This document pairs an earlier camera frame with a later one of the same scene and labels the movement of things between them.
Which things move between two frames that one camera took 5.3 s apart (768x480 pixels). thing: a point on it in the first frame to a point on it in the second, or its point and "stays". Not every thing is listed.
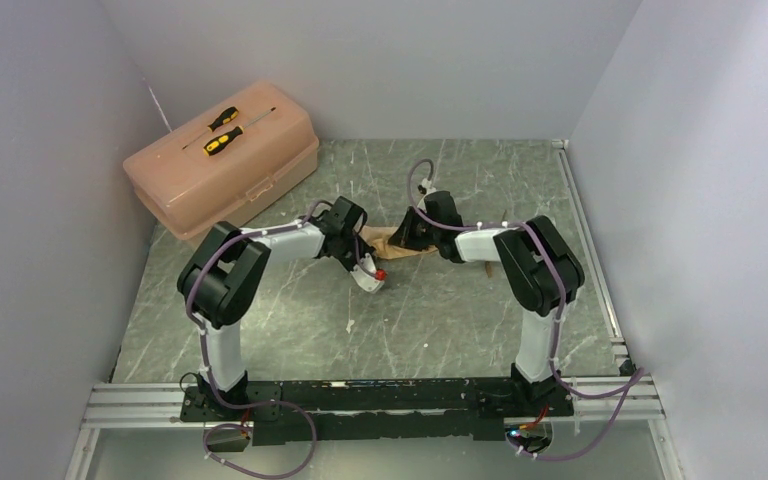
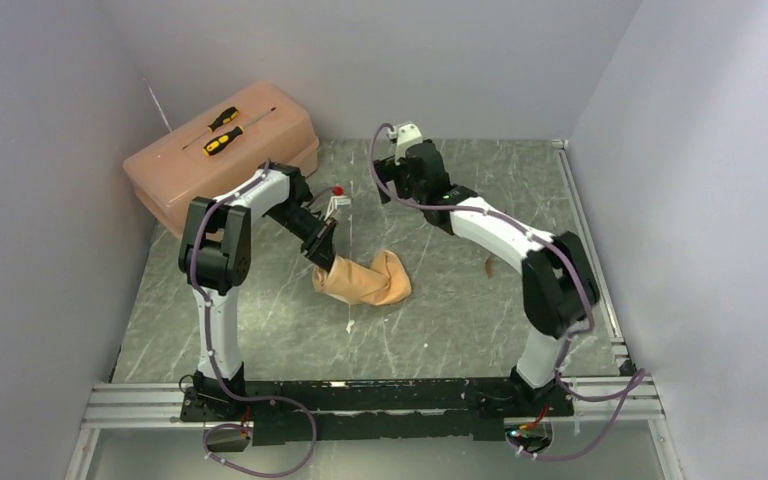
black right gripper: [404, 236] to [390, 171]
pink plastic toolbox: [222, 165] stays
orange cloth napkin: [378, 239] to [385, 283]
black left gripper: [365, 248] to [319, 246]
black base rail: [376, 411] stays
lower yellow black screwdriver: [220, 141] stays
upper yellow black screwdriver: [223, 119] stays
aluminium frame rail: [623, 394] stays
